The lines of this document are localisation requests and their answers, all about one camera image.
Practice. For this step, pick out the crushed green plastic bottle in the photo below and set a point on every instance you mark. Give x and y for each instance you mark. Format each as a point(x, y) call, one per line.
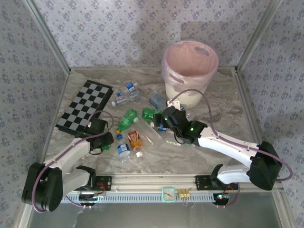
point(107, 147)

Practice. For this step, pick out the green bottle white label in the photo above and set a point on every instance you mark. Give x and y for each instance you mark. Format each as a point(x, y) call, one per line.
point(148, 113)

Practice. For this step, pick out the tall clear Ganten bottle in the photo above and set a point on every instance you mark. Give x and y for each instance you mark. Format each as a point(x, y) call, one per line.
point(150, 133)

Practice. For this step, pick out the blue-label clear bottle blue cap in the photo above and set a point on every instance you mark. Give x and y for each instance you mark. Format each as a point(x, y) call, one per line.
point(123, 149)

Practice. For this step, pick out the green bottle orange cap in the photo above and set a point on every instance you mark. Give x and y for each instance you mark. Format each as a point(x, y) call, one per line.
point(127, 118)

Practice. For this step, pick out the orange juice bottle red label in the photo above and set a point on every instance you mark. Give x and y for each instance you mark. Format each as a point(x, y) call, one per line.
point(135, 141)

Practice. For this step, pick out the clear bottle blue label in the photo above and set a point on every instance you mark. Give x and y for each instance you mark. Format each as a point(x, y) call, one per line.
point(126, 99)

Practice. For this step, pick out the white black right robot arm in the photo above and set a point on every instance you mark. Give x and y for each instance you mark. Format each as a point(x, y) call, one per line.
point(225, 147)

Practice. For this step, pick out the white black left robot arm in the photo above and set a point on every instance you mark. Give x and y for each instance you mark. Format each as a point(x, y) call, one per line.
point(71, 152)

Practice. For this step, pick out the cream plastic bin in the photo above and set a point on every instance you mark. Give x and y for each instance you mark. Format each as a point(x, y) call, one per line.
point(194, 101)

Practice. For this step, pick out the pink plastic bin liner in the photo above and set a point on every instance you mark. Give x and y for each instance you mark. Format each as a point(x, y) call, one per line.
point(190, 61)

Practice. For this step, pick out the black grey chessboard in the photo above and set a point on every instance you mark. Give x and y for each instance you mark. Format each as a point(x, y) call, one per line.
point(83, 104)

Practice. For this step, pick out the small electronics board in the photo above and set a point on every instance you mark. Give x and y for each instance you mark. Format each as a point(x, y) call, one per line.
point(222, 197)
point(89, 197)

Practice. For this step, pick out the yellow terminal block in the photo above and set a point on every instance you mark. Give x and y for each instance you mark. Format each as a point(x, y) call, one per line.
point(184, 193)

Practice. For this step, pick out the small teal clock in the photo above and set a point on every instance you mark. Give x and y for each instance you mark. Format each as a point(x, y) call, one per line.
point(168, 194)

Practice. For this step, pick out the aluminium side rail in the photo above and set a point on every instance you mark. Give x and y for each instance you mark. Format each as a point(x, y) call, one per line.
point(247, 104)
point(55, 118)

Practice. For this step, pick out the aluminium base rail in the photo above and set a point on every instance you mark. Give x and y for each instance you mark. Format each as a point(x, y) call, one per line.
point(154, 181)

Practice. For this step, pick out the aluminium frame post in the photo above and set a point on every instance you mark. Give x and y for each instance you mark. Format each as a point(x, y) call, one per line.
point(47, 35)
point(259, 35)

